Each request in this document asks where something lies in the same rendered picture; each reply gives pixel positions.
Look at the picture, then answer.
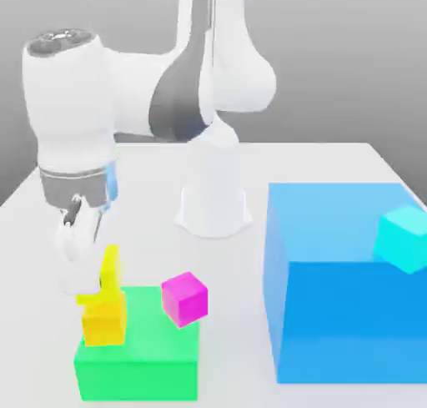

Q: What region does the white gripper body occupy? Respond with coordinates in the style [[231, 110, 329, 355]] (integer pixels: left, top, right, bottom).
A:
[[53, 201, 108, 297]]

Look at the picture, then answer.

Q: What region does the small yellow cube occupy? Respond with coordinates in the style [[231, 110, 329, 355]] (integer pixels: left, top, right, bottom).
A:
[[75, 244, 122, 306]]

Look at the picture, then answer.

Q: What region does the small magenta cube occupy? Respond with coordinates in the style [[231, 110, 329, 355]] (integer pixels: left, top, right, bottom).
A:
[[160, 271, 209, 330]]

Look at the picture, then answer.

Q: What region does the small cyan cube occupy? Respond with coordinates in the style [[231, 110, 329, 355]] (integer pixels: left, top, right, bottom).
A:
[[372, 204, 427, 276]]

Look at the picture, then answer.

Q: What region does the large green box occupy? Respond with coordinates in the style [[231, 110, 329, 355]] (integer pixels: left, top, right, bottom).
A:
[[73, 285, 201, 402]]

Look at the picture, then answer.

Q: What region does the large blue box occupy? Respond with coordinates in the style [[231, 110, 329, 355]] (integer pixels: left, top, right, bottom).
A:
[[262, 182, 427, 385]]

